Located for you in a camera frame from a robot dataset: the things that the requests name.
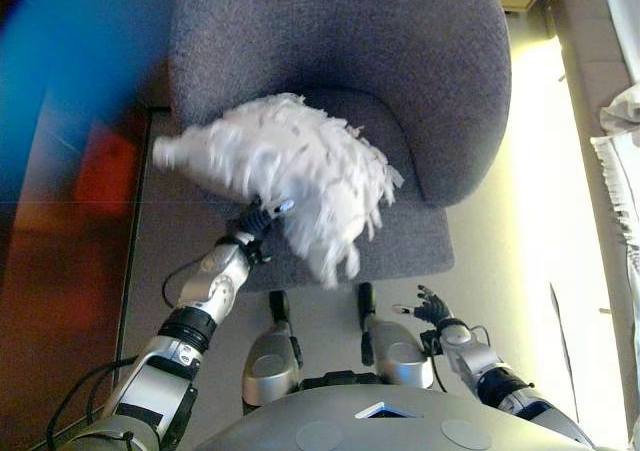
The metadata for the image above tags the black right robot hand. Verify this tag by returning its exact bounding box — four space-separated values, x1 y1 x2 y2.
392 284 454 325

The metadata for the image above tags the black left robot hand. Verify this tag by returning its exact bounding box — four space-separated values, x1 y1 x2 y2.
234 198 296 242

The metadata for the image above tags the white fringed cushion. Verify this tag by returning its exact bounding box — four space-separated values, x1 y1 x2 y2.
152 92 405 290

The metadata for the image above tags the grey robot torso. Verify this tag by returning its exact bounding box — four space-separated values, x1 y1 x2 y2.
192 370 596 451

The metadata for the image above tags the brown wooden cabinet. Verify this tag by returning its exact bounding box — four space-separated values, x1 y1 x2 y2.
0 0 171 422

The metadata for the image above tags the grey upholstered armchair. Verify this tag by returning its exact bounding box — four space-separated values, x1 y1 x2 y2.
167 0 514 292

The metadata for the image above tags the white fringed bed throw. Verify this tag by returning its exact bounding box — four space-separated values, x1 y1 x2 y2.
589 135 640 275

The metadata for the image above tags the white bed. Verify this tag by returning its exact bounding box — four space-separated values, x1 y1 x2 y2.
549 0 640 451

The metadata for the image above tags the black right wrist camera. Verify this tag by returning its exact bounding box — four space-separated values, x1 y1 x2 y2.
421 328 444 356

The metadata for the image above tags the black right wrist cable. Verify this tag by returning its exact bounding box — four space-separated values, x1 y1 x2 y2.
432 325 494 393

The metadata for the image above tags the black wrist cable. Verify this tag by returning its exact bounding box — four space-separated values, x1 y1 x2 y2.
47 265 201 447
432 325 494 393

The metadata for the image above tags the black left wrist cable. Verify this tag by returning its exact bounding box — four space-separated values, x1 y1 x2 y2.
47 265 201 447

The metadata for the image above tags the thin black floor cord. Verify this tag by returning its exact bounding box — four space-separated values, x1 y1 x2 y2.
548 283 581 422

